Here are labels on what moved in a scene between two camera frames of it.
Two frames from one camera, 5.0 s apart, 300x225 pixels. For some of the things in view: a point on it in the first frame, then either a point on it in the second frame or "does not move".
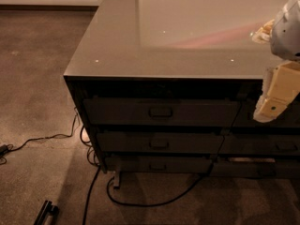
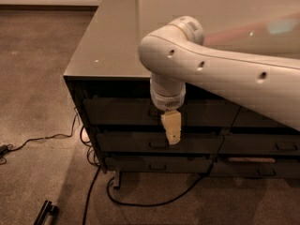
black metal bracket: (48, 207) does not move
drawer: (161, 112) does not move
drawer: (158, 142) does not move
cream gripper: (287, 35) to (169, 102)
